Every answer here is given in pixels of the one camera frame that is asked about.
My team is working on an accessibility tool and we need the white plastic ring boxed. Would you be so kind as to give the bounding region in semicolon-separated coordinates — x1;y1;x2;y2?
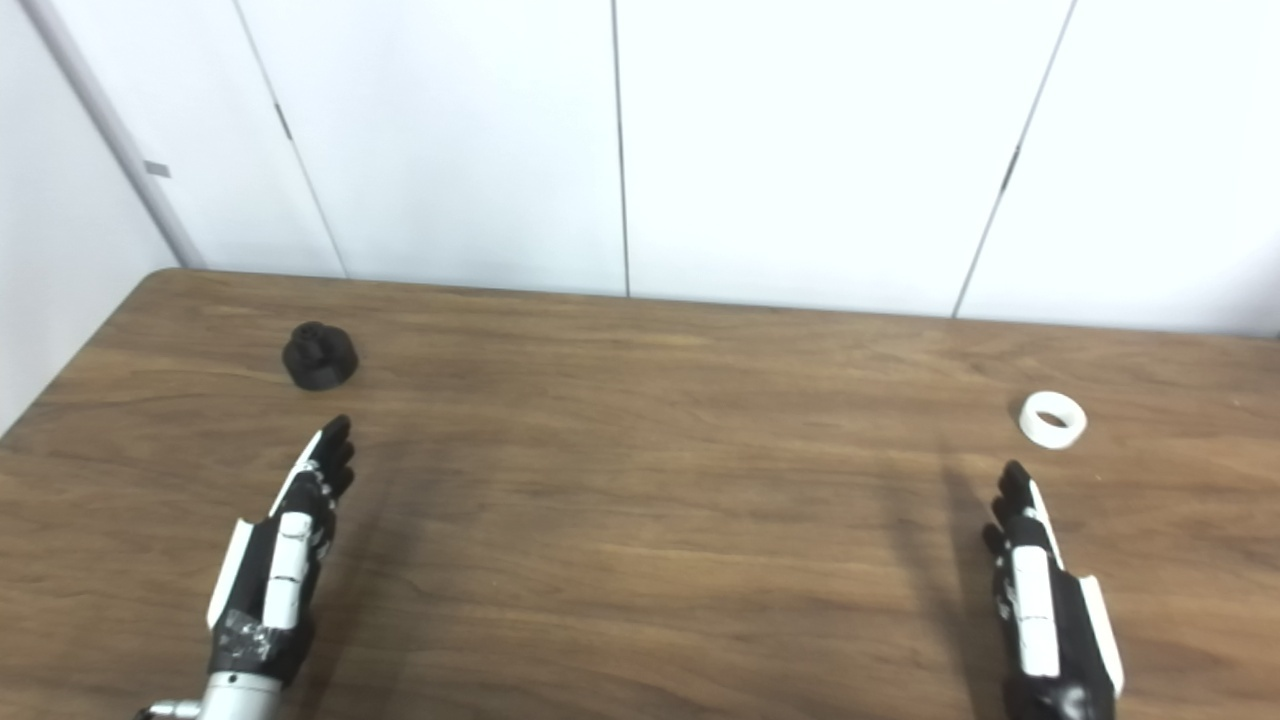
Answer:
1018;390;1089;451

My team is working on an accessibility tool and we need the grey wall corner trim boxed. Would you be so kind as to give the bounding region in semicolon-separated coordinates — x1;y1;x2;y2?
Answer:
20;0;207;271

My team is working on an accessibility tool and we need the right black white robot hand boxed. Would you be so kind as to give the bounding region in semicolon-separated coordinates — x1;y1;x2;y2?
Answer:
982;460;1126;720

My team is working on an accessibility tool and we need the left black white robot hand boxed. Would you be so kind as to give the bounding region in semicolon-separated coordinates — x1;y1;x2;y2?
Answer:
205;414;357;691

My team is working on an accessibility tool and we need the round black plastic part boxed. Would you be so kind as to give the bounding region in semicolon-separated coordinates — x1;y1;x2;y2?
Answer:
281;321;360;392

